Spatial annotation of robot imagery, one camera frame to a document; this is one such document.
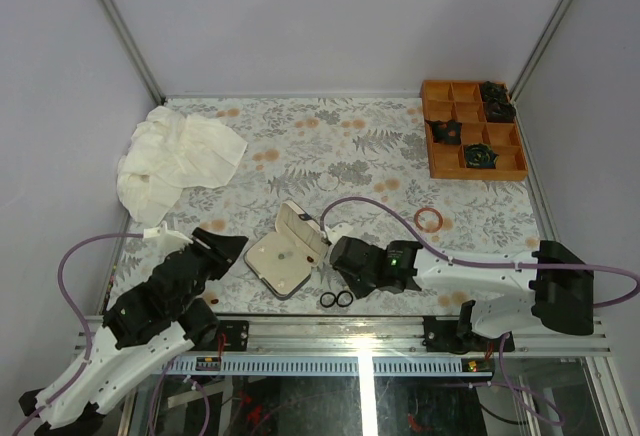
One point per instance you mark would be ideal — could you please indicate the dark fabric flower orange dots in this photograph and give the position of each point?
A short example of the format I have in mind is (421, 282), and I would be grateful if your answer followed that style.
(446, 132)

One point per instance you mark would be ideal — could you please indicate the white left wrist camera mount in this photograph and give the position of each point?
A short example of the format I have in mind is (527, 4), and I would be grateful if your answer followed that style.
(166, 239)

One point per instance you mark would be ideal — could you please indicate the white crumpled cloth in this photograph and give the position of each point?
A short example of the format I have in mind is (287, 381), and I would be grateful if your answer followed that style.
(170, 152)

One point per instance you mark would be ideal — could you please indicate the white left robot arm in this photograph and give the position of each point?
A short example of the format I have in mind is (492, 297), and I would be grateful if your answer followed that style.
(147, 326)

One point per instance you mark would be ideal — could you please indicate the silver wire bangle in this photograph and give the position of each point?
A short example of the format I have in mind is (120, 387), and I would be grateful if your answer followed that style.
(329, 182)

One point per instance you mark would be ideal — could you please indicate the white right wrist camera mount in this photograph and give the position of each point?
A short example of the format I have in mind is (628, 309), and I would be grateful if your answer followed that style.
(332, 234)

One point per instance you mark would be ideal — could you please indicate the dark green fabric flower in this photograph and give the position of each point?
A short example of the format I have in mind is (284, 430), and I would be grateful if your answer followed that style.
(479, 156)

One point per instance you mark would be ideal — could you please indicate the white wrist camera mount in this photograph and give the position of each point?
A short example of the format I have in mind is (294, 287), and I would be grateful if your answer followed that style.
(166, 239)
(332, 234)

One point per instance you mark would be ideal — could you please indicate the orange-red bangle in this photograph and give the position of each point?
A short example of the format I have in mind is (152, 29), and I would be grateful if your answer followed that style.
(428, 220)

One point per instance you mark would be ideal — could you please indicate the floral table mat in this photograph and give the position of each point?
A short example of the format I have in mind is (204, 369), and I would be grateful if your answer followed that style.
(378, 146)

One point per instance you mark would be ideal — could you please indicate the aluminium rail frame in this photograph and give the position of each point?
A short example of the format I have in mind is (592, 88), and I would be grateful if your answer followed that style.
(330, 346)

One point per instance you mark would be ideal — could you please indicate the orange divided tray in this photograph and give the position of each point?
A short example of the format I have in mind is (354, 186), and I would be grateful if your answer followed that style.
(461, 101)

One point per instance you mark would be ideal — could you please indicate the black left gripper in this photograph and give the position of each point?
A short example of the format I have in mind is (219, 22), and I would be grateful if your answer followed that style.
(222, 251)

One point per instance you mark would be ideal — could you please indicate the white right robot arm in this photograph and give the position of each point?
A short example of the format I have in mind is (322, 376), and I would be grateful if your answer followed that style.
(550, 286)

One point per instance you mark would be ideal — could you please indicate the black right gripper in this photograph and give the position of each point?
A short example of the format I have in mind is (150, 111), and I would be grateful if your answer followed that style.
(357, 290)

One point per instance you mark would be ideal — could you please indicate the cream and navy jewelry box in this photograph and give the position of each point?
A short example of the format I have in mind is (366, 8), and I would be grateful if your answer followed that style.
(284, 259)

